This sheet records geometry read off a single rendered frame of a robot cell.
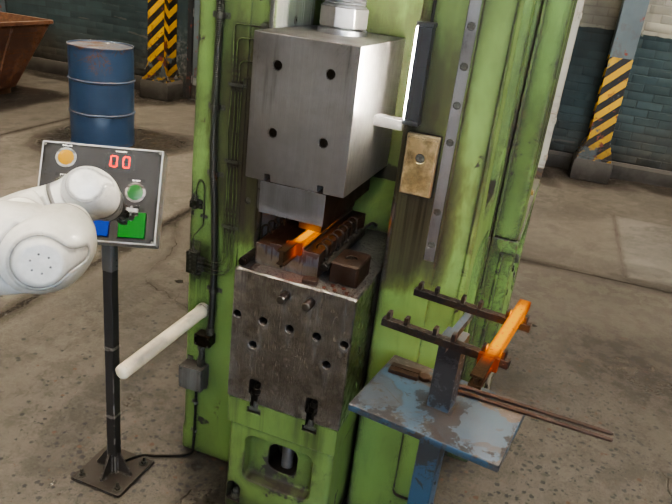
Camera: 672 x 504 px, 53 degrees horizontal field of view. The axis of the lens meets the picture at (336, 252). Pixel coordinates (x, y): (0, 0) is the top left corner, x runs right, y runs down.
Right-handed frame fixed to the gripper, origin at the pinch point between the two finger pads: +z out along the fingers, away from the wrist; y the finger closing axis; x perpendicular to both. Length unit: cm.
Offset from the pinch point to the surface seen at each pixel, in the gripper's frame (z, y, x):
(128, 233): 12.6, -0.4, -2.5
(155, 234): 13.4, 6.9, -2.1
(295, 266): 12.7, 47.3, -8.5
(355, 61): -21, 57, 41
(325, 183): -3, 53, 13
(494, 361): -38, 89, -31
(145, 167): 13.3, 2.3, 17.0
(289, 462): 49, 52, -71
